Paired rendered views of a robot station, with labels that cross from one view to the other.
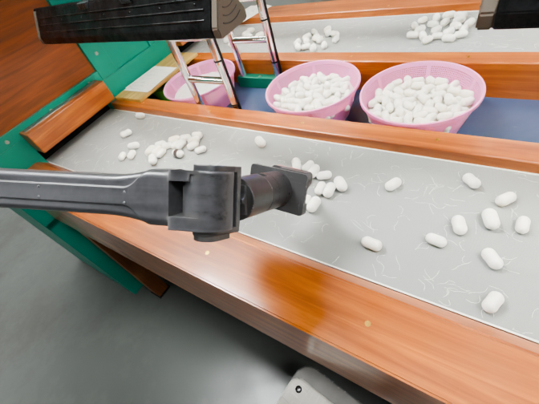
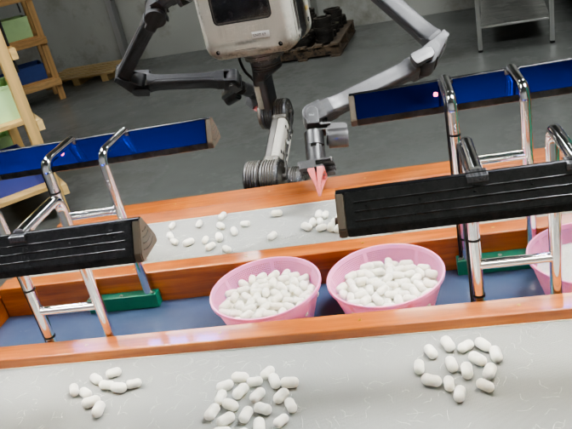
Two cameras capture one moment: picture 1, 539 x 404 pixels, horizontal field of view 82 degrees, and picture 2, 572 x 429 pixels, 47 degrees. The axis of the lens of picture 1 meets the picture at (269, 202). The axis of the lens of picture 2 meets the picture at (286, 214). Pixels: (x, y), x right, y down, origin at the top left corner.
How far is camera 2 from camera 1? 2.08 m
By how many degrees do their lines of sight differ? 102
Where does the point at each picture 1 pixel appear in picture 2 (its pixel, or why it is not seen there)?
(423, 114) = (260, 284)
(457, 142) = (233, 257)
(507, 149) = (204, 260)
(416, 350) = (249, 192)
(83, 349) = not seen: outside the picture
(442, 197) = (243, 243)
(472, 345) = (230, 199)
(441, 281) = (242, 217)
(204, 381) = not seen: hidden behind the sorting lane
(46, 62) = not seen: outside the picture
